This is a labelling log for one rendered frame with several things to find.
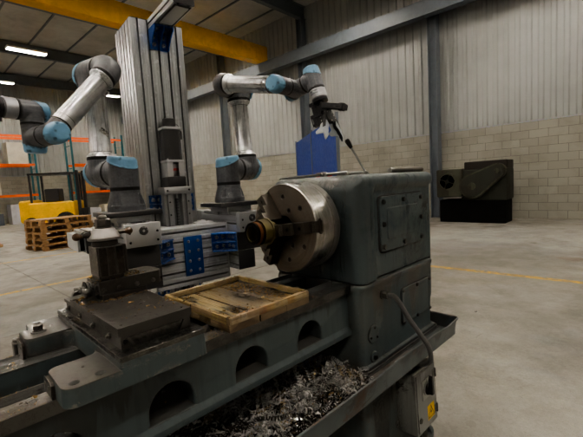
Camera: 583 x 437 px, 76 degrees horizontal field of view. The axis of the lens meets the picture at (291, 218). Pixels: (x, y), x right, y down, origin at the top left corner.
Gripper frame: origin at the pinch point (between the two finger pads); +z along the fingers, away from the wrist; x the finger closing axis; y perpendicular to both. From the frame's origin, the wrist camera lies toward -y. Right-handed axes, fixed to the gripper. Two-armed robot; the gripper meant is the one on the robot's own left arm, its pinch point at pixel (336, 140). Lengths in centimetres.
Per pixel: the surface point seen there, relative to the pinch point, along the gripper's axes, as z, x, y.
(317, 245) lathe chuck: 42, 44, -4
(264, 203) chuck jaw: 22, 46, 11
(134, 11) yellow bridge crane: -730, -523, 747
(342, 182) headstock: 22.6, 28.7, -11.6
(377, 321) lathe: 75, 20, -5
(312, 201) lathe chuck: 27, 43, -6
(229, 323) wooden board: 54, 83, 3
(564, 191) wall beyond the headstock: 91, -958, -71
